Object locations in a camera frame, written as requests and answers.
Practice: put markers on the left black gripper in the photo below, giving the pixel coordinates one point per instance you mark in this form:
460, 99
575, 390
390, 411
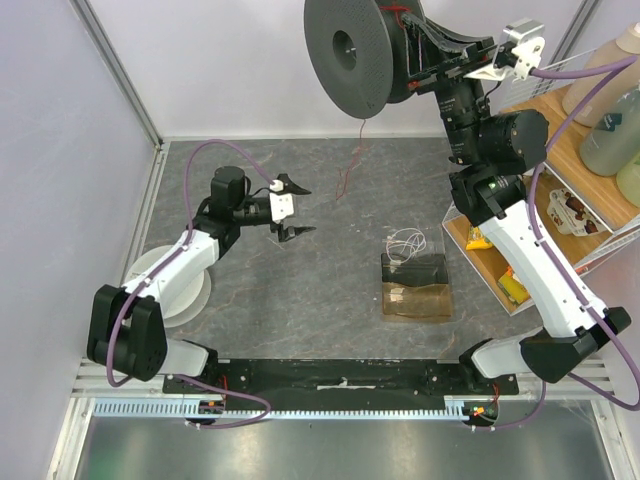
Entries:
289, 231

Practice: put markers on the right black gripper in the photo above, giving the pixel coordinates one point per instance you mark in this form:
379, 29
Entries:
451, 70

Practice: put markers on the dark grey cable spool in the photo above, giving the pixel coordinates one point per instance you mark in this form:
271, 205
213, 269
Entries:
359, 52

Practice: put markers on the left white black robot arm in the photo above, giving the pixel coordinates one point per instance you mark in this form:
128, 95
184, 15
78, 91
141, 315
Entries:
127, 331

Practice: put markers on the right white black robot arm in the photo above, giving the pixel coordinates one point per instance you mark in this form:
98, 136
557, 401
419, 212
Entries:
493, 153

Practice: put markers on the beige plastic bottle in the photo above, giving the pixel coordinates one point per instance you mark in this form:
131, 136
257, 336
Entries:
624, 46

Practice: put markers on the yellow candy bag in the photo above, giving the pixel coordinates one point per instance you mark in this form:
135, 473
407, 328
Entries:
476, 240

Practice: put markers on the green liquid bottle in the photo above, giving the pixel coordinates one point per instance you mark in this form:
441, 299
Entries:
614, 140

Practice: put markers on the white pudding cup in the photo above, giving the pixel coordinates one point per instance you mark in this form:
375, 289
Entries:
570, 216

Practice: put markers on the light green bottle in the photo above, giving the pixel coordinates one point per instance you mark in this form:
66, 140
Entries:
628, 181

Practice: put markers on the orange snack box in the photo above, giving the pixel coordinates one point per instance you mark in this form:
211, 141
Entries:
512, 288

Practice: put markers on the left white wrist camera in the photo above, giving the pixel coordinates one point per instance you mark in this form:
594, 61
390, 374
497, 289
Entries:
281, 205

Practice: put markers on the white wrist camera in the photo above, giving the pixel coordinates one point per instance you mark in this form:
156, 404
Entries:
519, 51
281, 205

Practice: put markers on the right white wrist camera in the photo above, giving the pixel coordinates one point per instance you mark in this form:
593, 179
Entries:
519, 51

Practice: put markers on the white cable spool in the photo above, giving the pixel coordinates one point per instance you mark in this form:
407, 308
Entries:
182, 288

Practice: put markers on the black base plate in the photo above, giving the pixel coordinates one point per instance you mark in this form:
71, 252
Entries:
264, 377

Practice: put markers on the white wire shelf rack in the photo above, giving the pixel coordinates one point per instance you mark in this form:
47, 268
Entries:
564, 168

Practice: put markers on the blue grey cable duct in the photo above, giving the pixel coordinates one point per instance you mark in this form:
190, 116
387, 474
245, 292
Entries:
196, 409

